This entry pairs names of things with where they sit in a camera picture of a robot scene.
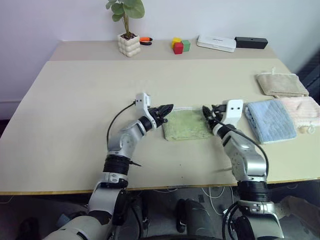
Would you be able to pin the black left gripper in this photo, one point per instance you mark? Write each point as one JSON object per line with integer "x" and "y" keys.
{"x": 156, "y": 116}

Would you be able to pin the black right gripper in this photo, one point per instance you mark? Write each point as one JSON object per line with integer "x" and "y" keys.
{"x": 218, "y": 113}

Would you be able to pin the light green towel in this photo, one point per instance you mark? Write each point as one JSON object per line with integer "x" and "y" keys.
{"x": 185, "y": 125}

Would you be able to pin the beige towel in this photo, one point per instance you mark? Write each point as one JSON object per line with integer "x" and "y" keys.
{"x": 280, "y": 83}

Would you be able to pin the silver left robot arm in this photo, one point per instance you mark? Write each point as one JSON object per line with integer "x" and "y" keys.
{"x": 125, "y": 140}

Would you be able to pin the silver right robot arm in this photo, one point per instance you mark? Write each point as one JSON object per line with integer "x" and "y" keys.
{"x": 250, "y": 160}

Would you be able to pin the light blue folded towel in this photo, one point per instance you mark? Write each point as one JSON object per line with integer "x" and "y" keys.
{"x": 270, "y": 120}

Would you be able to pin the pink folded towel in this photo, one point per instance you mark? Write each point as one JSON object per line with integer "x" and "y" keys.
{"x": 302, "y": 110}

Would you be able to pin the red cube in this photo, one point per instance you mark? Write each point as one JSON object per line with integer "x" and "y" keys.
{"x": 179, "y": 49}

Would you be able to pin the green cube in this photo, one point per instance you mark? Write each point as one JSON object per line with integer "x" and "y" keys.
{"x": 186, "y": 45}

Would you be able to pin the yellow cube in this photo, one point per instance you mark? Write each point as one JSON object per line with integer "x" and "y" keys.
{"x": 175, "y": 40}

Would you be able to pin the white bubble plant pot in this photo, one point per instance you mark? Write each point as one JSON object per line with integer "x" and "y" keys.
{"x": 129, "y": 46}

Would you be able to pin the white flat box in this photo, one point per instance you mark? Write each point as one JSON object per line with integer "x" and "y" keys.
{"x": 216, "y": 43}

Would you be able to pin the dark rectangular box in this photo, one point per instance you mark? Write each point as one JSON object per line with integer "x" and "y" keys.
{"x": 251, "y": 42}

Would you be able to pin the dark rounded shape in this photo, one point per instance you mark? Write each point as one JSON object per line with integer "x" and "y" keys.
{"x": 197, "y": 217}

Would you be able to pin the green leafy plant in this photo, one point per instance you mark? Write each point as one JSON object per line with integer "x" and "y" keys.
{"x": 128, "y": 8}

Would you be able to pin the dark ribbed object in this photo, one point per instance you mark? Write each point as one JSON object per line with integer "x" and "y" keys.
{"x": 311, "y": 72}

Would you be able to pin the tan crumpled object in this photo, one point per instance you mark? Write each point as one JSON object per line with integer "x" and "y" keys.
{"x": 297, "y": 207}

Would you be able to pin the silver robot body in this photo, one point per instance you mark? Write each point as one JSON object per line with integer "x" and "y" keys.
{"x": 75, "y": 228}

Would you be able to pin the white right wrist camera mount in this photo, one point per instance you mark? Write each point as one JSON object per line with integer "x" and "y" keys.
{"x": 233, "y": 110}

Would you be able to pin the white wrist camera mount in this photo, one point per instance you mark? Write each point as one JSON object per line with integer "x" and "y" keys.
{"x": 233, "y": 110}
{"x": 142, "y": 100}

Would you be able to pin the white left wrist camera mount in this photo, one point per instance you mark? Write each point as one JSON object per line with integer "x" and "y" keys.
{"x": 142, "y": 100}

